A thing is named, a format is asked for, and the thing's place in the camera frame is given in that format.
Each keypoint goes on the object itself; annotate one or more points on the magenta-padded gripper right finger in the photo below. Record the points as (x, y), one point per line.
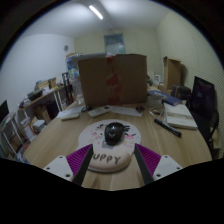
(166, 166)

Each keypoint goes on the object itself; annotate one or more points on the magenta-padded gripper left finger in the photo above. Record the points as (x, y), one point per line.
(58, 167)

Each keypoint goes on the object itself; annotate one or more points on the black computer mouse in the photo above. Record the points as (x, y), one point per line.
(114, 134)

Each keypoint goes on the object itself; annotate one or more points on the beige printed mouse pad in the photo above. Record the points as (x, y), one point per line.
(108, 160)

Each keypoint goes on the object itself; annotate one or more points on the black marker pen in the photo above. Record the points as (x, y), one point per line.
(167, 127)

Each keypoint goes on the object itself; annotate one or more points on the thick white book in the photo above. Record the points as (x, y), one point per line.
(180, 116)

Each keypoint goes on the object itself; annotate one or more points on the flat white remote control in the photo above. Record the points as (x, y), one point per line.
(70, 116)

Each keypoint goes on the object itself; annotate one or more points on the cluttered white shelf unit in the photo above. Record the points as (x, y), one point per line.
(26, 123)

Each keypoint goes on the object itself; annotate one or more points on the white paper sheet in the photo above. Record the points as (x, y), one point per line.
(128, 111)
(68, 110)

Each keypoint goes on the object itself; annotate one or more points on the clear plastic container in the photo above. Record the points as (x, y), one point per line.
(154, 102)

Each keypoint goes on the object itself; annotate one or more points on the blue book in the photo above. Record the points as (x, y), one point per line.
(168, 99)

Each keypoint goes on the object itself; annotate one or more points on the black office chair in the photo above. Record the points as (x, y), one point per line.
(203, 100)

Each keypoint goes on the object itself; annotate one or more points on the tall open cardboard box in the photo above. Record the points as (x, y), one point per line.
(172, 72)

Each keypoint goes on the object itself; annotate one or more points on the large brown cardboard box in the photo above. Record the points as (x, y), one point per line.
(95, 80)

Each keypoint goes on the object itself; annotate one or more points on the ceiling tube light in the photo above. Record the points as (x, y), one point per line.
(95, 12)

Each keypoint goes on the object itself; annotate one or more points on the round wall clock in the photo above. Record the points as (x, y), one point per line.
(66, 48)

